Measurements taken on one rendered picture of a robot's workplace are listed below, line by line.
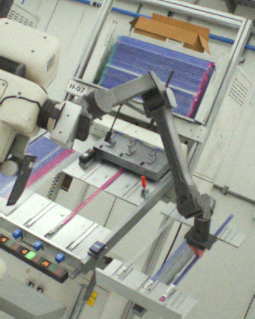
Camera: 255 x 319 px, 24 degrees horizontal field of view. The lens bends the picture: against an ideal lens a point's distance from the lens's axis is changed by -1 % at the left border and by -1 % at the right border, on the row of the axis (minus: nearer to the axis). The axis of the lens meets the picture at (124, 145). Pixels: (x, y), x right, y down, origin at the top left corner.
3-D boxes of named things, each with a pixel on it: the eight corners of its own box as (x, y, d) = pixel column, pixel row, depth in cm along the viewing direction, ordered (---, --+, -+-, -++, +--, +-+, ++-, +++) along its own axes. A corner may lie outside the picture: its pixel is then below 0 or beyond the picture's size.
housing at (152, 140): (176, 179, 268) (177, 153, 259) (89, 143, 291) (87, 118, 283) (186, 170, 273) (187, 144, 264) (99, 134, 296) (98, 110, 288)
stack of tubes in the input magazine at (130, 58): (189, 118, 261) (212, 61, 261) (96, 84, 285) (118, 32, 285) (199, 124, 272) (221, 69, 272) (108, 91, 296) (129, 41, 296)
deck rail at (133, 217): (85, 275, 223) (84, 263, 219) (81, 273, 224) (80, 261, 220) (185, 174, 269) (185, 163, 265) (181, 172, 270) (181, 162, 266)
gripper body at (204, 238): (192, 228, 214) (193, 213, 210) (217, 241, 209) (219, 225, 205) (183, 240, 210) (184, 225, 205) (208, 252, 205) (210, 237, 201)
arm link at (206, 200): (174, 209, 202) (196, 200, 197) (182, 187, 211) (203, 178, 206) (194, 232, 206) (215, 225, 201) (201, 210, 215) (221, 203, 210)
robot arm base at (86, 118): (51, 102, 166) (90, 118, 164) (64, 89, 172) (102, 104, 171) (47, 127, 171) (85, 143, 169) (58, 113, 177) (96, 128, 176)
